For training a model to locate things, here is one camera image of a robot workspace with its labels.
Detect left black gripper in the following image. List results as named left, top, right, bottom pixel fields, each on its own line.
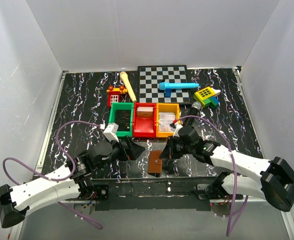
left=95, top=135, right=145, bottom=172

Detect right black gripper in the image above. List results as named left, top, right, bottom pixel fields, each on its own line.
left=159, top=135, right=195, bottom=160

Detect brown leather card holder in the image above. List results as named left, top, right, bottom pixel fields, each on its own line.
left=147, top=150, right=163, bottom=175

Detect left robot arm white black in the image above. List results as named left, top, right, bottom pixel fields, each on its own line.
left=0, top=136, right=145, bottom=229

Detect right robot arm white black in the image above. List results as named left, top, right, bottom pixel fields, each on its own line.
left=160, top=125, right=294, bottom=212

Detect black card in green bin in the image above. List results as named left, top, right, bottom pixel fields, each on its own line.
left=114, top=109, right=131, bottom=132

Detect card stack in red bin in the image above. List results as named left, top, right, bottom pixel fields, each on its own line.
left=136, top=106, right=154, bottom=118

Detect cards in yellow bin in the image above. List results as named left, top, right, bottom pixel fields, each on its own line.
left=158, top=112, right=176, bottom=132

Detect red plastic bin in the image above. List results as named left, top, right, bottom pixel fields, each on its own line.
left=132, top=102, right=157, bottom=138

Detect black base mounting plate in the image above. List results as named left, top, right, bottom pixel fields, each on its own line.
left=91, top=177, right=217, bottom=211

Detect yellow plastic bin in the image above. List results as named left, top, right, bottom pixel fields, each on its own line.
left=156, top=103, right=180, bottom=138

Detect red toy block house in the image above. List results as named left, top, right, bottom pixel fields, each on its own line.
left=106, top=85, right=128, bottom=109

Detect black silver microphone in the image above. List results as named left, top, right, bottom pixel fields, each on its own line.
left=183, top=101, right=202, bottom=126

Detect small blue toy block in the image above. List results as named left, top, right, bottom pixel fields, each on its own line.
left=164, top=88, right=172, bottom=98

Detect blue toy microphone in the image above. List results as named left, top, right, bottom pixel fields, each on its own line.
left=158, top=82, right=200, bottom=91

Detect yellow green block toy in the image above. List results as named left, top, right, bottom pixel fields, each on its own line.
left=193, top=86, right=221, bottom=109

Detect checkered chess board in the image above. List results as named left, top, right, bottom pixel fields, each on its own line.
left=138, top=65, right=192, bottom=105

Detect beige toy microphone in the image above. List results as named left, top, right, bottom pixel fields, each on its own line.
left=119, top=71, right=137, bottom=103

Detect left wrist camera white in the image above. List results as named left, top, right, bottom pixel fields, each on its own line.
left=103, top=122, right=119, bottom=143

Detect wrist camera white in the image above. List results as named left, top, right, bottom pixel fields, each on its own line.
left=103, top=122, right=119, bottom=143
left=169, top=120, right=183, bottom=137

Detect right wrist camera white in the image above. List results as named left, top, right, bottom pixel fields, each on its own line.
left=169, top=120, right=183, bottom=137

